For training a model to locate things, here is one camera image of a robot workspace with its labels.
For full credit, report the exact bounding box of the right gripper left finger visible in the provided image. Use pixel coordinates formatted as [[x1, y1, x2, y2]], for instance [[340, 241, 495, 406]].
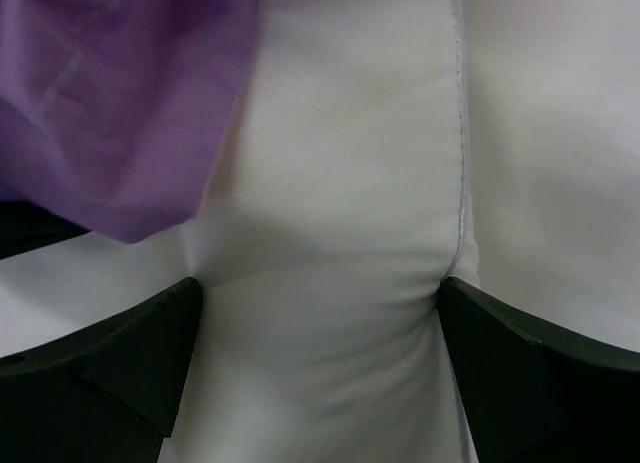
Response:
[[1, 278, 203, 463]]

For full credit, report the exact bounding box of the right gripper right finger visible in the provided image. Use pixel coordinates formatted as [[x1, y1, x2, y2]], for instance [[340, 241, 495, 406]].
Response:
[[437, 278, 639, 463]]

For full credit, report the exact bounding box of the white pillow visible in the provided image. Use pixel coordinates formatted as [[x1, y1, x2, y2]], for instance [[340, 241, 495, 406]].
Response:
[[1, 0, 639, 462]]

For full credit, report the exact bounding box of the pink princess pillowcase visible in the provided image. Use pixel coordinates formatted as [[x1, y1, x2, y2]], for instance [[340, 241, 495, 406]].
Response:
[[1, 0, 259, 243]]

